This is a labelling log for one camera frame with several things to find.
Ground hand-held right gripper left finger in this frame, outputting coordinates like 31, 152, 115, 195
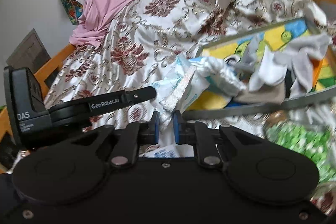
66, 111, 160, 169

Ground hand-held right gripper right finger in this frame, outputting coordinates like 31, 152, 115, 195
173, 110, 265, 169

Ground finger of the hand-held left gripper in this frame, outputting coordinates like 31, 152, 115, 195
50, 86, 157, 126

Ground white tissue packet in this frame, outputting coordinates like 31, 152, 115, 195
142, 55, 210, 159

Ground grey metal tray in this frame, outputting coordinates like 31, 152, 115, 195
181, 17, 336, 119

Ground white and blue quilted cloth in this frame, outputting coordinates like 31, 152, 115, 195
189, 56, 247, 97

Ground beige drawstring pouch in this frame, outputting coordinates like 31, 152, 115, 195
234, 82, 285, 105

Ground white sock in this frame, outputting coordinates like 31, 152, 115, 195
248, 52, 286, 92

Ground black cloth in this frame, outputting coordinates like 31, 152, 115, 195
285, 69, 296, 98

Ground grey cloth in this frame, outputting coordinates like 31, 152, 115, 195
236, 32, 332, 98

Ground orange band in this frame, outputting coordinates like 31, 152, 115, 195
314, 59, 328, 88

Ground floral satin bedspread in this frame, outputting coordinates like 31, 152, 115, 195
43, 0, 336, 216

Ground dark brown board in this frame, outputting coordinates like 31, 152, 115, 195
7, 28, 51, 75

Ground jar of green bits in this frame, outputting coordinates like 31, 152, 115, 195
262, 109, 336, 182

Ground yellow frog print towel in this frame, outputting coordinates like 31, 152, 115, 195
188, 18, 336, 110

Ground colourful wall poster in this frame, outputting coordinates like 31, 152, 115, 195
51, 0, 83, 25

